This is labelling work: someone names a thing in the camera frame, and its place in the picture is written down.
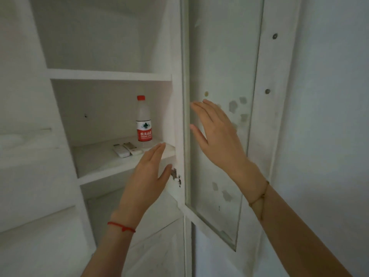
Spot person's right hand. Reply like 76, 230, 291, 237
189, 99, 267, 199

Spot person's left hand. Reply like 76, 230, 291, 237
111, 143, 173, 226

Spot person's right forearm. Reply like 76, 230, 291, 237
250, 183, 353, 277

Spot person's left forearm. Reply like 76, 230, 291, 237
81, 220, 136, 277

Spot metal door hinge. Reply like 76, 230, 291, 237
171, 168, 182, 188

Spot white remote control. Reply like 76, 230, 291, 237
123, 142, 143, 156
112, 144, 130, 158

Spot red label water bottle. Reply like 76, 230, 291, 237
136, 95, 153, 142

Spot white glass cabinet door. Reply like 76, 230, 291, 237
180, 0, 303, 252

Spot white lower cabinet door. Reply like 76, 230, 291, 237
122, 216, 193, 277

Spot white cabinet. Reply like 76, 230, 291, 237
0, 0, 192, 277

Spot red string bracelet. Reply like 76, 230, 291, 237
107, 221, 136, 233

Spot thin brown bracelet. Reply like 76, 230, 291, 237
249, 181, 270, 221

